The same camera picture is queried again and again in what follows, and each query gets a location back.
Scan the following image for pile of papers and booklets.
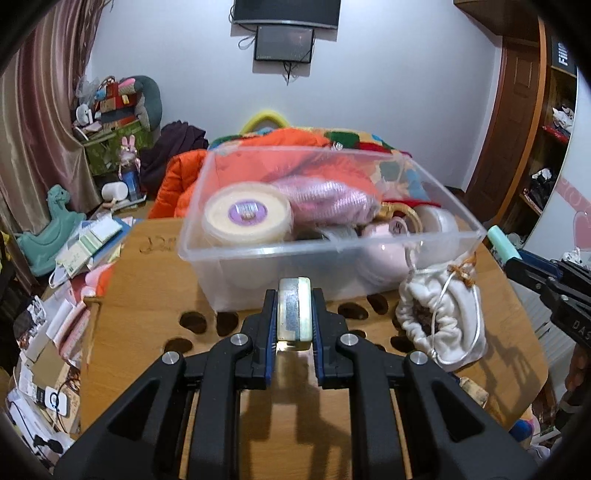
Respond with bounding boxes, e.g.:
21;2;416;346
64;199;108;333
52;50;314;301
9;215;134;444

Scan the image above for wooden shelf unit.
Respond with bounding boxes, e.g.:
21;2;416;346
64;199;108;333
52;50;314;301
517;18;583;217

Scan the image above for small black wall monitor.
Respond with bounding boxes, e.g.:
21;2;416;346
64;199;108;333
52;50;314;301
253;24;317;64

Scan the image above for person's right hand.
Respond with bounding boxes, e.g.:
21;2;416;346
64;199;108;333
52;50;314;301
566;344;591;393

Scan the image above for small gold metal tin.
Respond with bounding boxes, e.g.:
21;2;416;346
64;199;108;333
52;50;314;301
276;277;315;355

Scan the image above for cream tape roll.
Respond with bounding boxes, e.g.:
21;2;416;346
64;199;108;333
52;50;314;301
202;182;294;245

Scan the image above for wooden desk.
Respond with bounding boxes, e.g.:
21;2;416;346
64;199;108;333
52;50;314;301
78;212;550;480

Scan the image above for white drawstring pouch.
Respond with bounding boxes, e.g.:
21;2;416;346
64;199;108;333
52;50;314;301
397;254;489;372

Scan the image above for teal dinosaur toy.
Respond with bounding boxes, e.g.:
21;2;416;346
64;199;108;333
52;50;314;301
14;185;86;278

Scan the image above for pink knitted cloth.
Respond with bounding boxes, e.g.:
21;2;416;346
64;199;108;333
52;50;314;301
272;178;382;229

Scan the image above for patchwork plush toy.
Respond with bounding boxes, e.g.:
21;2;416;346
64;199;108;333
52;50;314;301
92;78;139;114

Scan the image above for orange jacket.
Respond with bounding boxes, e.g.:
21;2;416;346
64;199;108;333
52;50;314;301
148;127;384;220

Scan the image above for grey plush pillow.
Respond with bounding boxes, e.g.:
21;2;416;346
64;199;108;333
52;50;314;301
131;75;163;132

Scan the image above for green patterned box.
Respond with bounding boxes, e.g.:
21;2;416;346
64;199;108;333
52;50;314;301
83;122;153;176

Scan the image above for wooden door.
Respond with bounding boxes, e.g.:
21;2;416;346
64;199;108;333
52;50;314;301
464;37;543;217

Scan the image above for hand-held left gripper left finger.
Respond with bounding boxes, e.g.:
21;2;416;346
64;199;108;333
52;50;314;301
54;288;280;480

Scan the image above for black wall television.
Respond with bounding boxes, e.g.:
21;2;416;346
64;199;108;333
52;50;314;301
231;0;342;31

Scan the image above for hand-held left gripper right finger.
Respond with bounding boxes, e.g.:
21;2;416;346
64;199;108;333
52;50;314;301
310;288;539;480

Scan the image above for pink round case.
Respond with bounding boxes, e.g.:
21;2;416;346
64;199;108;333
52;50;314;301
355;219;416;291

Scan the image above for blue bottle with bunny ears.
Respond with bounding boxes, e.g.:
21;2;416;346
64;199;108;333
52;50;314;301
117;136;141;197

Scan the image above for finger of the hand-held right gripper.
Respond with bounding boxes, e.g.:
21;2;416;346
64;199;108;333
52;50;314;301
503;249;561;296

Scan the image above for pink striped curtain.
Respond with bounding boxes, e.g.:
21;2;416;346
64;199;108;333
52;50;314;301
0;0;105;278

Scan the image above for dark purple cloth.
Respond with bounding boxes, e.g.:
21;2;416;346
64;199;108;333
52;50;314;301
139;121;208;185

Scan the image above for white tape roll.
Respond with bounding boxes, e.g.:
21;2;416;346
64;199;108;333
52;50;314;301
411;205;460;241

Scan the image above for clear plastic storage box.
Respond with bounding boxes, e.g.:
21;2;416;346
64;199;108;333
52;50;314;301
178;145;489;312

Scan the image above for yellow curved foam handle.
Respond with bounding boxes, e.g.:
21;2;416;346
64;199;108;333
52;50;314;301
240;108;291;134

